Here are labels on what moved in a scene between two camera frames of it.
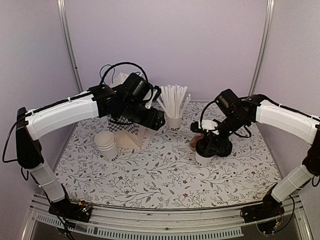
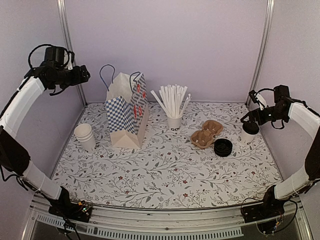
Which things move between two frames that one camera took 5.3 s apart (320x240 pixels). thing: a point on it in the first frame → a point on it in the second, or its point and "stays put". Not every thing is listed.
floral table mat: x=164 y=170 stays put
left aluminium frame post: x=62 y=4 stays put
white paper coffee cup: x=203 y=162 → x=248 y=140
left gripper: x=153 y=122 → x=78 y=78
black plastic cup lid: x=204 y=148 → x=251 y=128
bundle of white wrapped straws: x=174 y=104 stays put
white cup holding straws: x=174 y=124 stays put
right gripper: x=216 y=140 → x=252 y=114
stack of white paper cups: x=105 y=142 → x=84 y=133
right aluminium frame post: x=263 y=48 stays put
